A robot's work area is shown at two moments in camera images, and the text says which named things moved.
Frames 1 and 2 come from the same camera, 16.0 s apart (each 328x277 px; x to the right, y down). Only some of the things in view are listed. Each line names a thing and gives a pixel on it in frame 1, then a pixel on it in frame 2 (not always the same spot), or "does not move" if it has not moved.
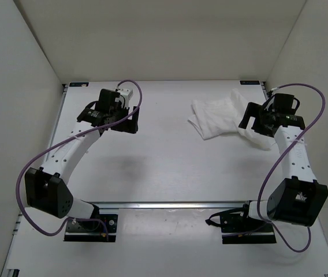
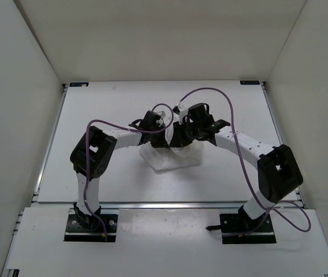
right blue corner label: (250, 82) does not move
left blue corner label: (85, 84) does not move
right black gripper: (256, 111) -> (178, 139)
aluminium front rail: (189, 205) does not move
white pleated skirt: (215, 117) -> (163, 158)
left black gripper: (130, 124) -> (162, 143)
